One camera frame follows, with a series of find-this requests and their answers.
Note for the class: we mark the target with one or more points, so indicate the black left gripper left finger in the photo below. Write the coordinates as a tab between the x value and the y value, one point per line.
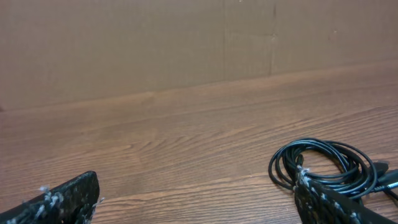
72	202

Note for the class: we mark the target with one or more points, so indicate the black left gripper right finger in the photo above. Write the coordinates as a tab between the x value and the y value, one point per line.
317	204

